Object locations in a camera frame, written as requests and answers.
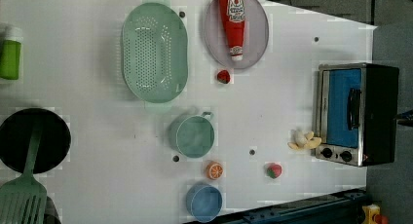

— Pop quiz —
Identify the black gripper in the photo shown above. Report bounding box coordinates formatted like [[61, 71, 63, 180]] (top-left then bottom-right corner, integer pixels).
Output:
[[395, 110, 413, 127]]

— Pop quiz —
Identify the yellow plush peeled banana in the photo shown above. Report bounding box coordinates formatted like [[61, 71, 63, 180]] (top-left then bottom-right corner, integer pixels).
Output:
[[287, 131, 321, 150]]

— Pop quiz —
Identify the silver toaster oven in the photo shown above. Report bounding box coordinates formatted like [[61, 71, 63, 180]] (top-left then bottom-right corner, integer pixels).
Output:
[[315, 63, 399, 168]]

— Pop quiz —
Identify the yellow orange toy object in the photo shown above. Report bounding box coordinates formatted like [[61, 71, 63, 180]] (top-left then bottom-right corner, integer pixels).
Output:
[[362, 205, 389, 224]]

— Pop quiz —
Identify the red green plush strawberry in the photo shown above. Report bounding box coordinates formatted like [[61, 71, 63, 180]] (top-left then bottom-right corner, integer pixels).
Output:
[[266, 164, 282, 179]]

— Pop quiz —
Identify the grey round plate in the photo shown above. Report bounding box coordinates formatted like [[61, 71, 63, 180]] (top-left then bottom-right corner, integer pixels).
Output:
[[204, 0, 269, 69]]

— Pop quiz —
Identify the dark red plush strawberry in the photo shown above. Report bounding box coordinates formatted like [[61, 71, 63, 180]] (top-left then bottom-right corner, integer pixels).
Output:
[[216, 70, 231, 84]]

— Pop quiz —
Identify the plush orange half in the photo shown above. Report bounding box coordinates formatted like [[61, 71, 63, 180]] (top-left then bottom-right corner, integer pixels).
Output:
[[206, 161, 224, 180]]

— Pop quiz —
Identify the red plush ketchup bottle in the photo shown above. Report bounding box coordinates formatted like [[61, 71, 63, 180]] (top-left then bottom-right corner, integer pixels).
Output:
[[218, 0, 245, 61]]

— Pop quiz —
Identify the blue cup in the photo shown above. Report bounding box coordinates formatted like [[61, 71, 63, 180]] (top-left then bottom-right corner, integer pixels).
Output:
[[185, 183, 223, 223]]

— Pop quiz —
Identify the green oval colander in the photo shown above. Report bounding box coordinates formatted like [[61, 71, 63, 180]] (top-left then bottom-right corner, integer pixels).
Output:
[[122, 3, 188, 103]]

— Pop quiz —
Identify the black round pan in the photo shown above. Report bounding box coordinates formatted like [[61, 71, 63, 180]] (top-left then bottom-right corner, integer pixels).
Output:
[[0, 108, 71, 174]]

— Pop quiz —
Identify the green slotted spatula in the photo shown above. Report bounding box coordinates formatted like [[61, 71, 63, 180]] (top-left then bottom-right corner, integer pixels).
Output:
[[0, 121, 47, 224]]

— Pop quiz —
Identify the green bottle white cap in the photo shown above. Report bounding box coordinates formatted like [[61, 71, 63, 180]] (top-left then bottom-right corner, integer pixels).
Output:
[[0, 26, 22, 80]]

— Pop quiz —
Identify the blue metal frame rail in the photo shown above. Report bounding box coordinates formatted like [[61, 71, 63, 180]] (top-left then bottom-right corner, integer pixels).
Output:
[[184, 188, 368, 224]]

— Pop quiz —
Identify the green cup with handle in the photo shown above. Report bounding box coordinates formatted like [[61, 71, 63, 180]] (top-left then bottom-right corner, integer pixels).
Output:
[[169, 111, 215, 158]]

